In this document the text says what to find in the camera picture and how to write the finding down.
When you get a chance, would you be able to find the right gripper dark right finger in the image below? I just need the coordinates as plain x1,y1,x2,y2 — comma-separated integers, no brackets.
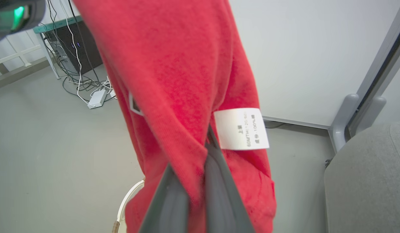
204,124,256,233

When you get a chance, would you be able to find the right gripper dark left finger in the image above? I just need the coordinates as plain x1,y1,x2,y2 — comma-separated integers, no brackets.
138,163,189,233

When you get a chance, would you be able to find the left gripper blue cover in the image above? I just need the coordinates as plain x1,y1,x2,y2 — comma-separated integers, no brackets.
0,0,47,45

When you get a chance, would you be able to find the red white clothing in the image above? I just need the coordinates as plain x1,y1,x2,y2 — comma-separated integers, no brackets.
71,0,278,233

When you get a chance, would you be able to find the teal top desk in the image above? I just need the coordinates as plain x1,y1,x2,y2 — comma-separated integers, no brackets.
33,15,83,80

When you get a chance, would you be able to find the black computer tower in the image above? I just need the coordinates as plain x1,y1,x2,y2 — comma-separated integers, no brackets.
45,21,104,75

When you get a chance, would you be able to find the white rectangular power brick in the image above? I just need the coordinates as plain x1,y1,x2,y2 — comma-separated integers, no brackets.
87,89,108,110

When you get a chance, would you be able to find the grey fabric sofa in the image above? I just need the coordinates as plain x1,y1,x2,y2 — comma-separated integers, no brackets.
324,121,400,233

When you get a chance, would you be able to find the wide white partition panel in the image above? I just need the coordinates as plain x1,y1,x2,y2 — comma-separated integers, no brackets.
228,0,400,130

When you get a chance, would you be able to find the narrow white partition panel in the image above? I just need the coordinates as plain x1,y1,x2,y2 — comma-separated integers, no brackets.
373,57,400,126

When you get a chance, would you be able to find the white railing frame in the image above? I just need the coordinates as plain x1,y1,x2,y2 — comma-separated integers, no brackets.
0,31,42,71

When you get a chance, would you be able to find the long white hanging cable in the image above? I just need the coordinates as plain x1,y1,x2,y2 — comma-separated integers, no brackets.
65,0,91,105

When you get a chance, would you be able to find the black floor cable bundle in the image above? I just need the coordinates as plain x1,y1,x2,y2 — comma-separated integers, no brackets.
41,0,118,103

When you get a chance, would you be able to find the grey partition foot bracket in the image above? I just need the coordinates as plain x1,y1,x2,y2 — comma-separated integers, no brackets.
349,96,387,137
329,93,361,153

